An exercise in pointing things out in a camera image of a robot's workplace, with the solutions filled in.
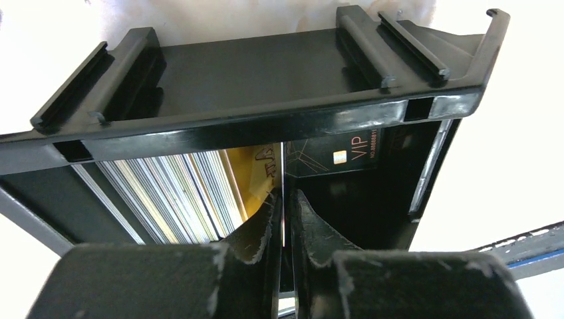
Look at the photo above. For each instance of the aluminium frame rail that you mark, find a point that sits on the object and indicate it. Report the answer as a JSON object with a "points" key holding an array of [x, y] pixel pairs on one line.
{"points": [[531, 253]]}

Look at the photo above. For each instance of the stack of cards in bin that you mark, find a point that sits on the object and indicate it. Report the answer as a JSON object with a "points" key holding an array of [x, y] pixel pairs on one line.
{"points": [[177, 199]]}

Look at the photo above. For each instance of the black plastic card bin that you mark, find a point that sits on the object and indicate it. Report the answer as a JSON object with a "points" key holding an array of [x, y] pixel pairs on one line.
{"points": [[144, 99]]}

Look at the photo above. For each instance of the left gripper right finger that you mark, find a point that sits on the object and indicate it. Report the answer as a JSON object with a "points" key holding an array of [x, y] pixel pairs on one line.
{"points": [[334, 278]]}

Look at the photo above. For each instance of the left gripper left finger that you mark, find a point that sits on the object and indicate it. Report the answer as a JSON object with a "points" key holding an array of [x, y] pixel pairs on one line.
{"points": [[236, 277]]}

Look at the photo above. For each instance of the gold card in bin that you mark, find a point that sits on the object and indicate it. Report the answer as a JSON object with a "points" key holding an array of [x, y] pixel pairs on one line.
{"points": [[253, 173]]}

